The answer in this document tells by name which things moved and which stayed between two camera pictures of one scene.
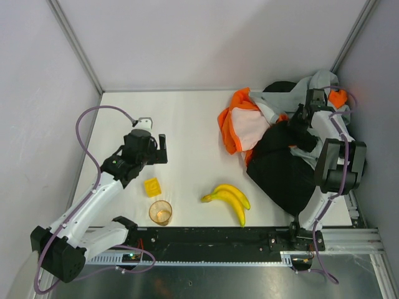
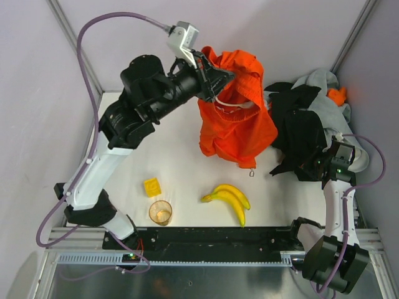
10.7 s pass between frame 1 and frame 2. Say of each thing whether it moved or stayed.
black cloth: moved
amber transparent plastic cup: stayed
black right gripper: moved
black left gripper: moved
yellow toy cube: stayed
